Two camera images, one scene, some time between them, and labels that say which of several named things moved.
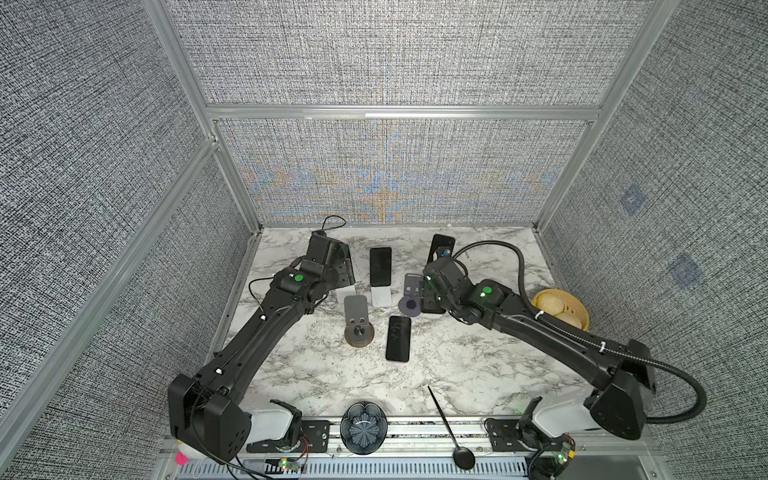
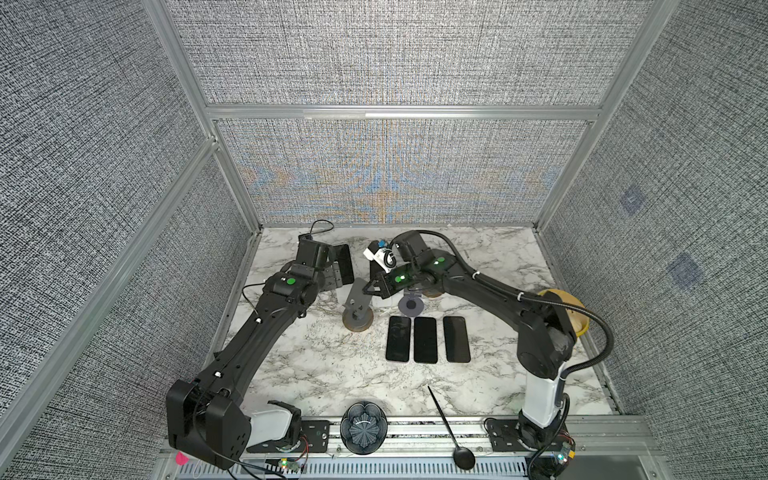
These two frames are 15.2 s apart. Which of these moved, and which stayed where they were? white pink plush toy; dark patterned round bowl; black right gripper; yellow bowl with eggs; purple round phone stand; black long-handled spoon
Moved: black right gripper
Stayed: dark patterned round bowl; black long-handled spoon; yellow bowl with eggs; purple round phone stand; white pink plush toy
